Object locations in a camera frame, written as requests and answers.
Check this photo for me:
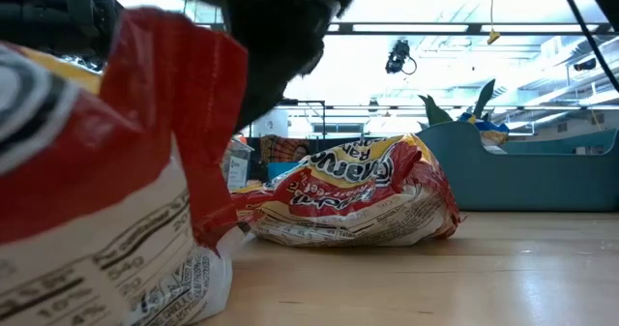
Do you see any small black ceiling fixture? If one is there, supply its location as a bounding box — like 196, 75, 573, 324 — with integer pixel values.
573, 57, 599, 73

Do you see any small teal box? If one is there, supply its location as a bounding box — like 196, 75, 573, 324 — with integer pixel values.
266, 161, 302, 182

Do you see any large red white noodle packet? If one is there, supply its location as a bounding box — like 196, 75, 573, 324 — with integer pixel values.
0, 7, 251, 326

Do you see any black cable along right arm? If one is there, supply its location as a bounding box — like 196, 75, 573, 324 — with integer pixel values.
554, 0, 619, 95

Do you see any yellow red beef noodle packet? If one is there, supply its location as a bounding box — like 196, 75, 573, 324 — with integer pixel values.
231, 133, 423, 221

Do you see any teal plastic bin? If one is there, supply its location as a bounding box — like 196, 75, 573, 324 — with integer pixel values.
415, 120, 619, 214

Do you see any green leaf-shaped object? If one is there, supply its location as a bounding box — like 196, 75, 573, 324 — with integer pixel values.
417, 78, 497, 134

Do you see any yellow brown noodle packet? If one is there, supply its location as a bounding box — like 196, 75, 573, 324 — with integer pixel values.
477, 129, 511, 148

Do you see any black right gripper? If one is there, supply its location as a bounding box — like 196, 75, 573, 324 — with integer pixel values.
167, 0, 369, 133

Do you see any white cylinder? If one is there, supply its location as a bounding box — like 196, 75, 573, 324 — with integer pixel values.
250, 108, 290, 139

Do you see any clear plastic container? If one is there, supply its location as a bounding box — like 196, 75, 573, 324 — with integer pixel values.
223, 138, 254, 193

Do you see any black ceiling-mounted camera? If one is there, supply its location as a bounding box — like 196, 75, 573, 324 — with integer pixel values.
384, 39, 419, 76

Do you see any yellow hanging tag on cord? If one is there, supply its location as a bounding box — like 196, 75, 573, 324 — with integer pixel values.
486, 0, 502, 46

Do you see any noodle packet showing nutrition label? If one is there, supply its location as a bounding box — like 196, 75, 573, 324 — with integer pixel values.
246, 133, 461, 249

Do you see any patterned orange fabric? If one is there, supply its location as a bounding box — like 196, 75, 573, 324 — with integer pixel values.
259, 134, 311, 164

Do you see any blue noodle packet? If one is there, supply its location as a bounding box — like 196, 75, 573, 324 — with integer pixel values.
457, 111, 510, 134

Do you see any black overhead frame bar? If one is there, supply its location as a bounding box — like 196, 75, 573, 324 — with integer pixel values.
324, 22, 619, 37

